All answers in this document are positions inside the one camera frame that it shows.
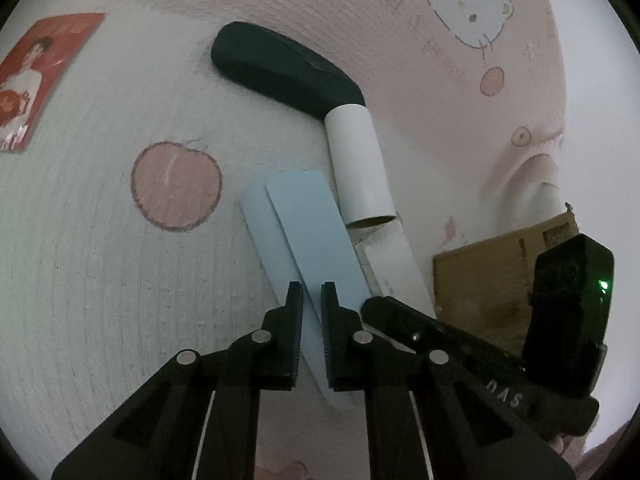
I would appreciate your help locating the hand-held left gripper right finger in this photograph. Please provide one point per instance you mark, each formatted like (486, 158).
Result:
(331, 340)

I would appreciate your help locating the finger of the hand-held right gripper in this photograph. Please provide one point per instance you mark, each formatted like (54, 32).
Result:
(400, 320)

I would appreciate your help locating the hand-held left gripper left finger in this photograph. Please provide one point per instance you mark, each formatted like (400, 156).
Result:
(295, 340)

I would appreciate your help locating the white box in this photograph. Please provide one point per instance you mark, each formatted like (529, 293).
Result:
(395, 265)

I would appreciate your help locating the brown cardboard box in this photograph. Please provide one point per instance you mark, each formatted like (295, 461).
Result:
(485, 285)

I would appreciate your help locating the light blue box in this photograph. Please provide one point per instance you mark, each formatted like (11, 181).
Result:
(305, 220)

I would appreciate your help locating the person's right hand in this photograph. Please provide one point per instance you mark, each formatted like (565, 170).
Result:
(560, 445)

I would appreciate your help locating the white cylindrical bolster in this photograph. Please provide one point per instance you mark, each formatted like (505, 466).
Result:
(547, 195)

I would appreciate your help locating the white paper tube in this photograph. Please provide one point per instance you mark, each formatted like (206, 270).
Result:
(357, 165)

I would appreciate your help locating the pink cartoon cat blanket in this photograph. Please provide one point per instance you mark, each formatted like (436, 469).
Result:
(125, 285)

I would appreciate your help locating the black glasses case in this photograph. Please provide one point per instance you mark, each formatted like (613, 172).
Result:
(280, 67)

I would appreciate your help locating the red printed card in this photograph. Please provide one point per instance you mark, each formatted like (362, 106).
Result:
(40, 75)

